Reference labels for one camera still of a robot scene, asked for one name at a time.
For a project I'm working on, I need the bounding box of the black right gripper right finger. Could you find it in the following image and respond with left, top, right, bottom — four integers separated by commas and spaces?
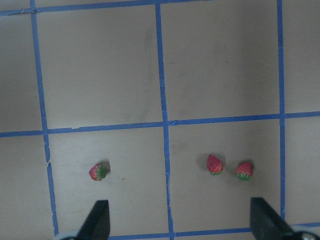
250, 197, 296, 240

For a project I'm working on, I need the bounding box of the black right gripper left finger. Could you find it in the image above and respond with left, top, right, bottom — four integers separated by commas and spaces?
75, 200, 111, 240

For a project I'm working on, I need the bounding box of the red strawberry leafy side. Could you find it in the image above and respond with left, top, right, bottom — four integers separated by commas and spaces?
88, 163, 108, 181

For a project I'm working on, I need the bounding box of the red strawberry one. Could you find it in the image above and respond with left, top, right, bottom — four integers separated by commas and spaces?
235, 161, 253, 182

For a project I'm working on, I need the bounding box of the red strawberry pointed top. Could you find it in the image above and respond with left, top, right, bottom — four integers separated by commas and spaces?
206, 154, 224, 176

